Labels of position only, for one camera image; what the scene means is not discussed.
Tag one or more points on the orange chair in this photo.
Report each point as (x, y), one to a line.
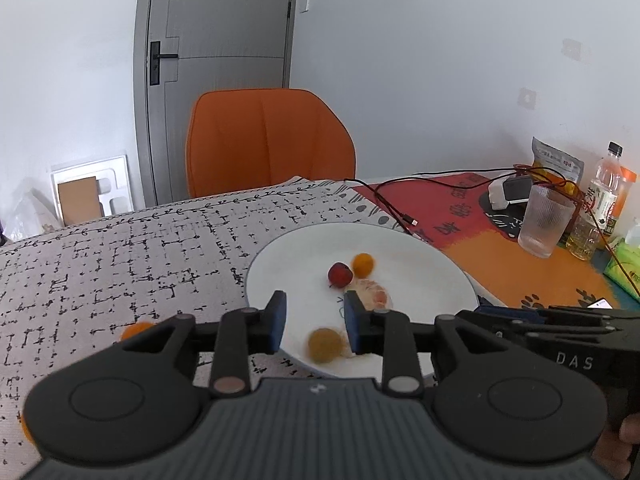
(270, 140)

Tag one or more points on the small orange kumquat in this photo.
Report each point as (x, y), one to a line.
(362, 263)

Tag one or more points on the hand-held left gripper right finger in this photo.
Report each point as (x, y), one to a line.
(352, 322)

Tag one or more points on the clear plastic bag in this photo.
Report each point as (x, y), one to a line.
(27, 215)

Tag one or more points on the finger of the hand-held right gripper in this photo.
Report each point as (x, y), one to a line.
(510, 313)
(480, 321)

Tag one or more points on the white plate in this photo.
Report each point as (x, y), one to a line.
(300, 270)

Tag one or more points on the brown cardboard sheet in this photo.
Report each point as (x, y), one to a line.
(77, 200)

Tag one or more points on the orange-lidded jar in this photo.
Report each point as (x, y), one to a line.
(627, 190)

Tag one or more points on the ribbed clear glass cup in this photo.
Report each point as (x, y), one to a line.
(545, 222)

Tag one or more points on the red and orange table mat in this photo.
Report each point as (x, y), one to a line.
(465, 240)

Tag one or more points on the small red fruit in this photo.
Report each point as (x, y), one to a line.
(339, 275)

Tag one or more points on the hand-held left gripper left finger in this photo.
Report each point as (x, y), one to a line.
(276, 322)

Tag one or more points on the white foam packaging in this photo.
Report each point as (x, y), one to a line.
(117, 180)

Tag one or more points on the person's right hand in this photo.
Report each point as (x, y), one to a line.
(620, 452)

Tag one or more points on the green tissue pack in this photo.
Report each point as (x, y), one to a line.
(625, 265)

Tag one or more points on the black patterned white tablecloth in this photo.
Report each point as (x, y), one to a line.
(125, 260)

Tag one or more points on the peeled tangerine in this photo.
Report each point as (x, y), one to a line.
(374, 296)

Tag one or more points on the yellow-brown round fruit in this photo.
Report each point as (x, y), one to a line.
(325, 345)

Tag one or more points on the clear bottle with black cap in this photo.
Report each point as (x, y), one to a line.
(602, 195)

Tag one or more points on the white and black charger device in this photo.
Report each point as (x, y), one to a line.
(505, 192)

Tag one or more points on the smartphone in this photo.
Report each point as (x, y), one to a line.
(599, 303)

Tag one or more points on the grey snack bag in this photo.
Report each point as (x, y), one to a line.
(555, 160)

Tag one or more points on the white wall outlet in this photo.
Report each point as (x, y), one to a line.
(527, 98)

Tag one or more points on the grey door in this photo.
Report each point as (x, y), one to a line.
(225, 20)

